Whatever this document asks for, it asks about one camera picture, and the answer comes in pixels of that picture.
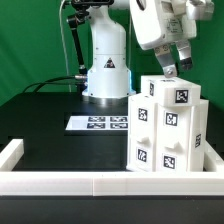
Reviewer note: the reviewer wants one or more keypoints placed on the white cabinet top block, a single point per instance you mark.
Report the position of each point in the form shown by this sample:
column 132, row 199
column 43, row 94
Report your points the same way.
column 170, row 92

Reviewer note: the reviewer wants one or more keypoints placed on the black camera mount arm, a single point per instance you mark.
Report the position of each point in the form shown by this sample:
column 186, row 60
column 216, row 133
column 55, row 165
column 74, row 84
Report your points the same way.
column 74, row 21

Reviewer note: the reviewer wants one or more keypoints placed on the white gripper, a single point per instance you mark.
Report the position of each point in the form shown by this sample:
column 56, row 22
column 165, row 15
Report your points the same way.
column 155, row 24

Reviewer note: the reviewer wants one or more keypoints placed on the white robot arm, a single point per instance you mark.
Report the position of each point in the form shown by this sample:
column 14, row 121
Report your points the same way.
column 109, row 78

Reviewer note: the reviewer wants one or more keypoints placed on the white U-shaped fence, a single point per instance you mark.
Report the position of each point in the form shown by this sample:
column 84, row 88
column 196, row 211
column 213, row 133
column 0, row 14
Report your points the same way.
column 12, row 182

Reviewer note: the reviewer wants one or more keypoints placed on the white cabinet body box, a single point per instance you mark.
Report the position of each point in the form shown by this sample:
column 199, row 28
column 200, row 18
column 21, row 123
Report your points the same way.
column 197, row 135

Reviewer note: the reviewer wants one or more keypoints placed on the white base marker plate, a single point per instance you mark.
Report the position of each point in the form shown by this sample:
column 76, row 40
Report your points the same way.
column 90, row 123

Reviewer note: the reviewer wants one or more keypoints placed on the white cabinet door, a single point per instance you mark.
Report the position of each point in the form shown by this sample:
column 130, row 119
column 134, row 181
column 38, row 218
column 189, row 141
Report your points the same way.
column 141, row 137
column 172, row 138

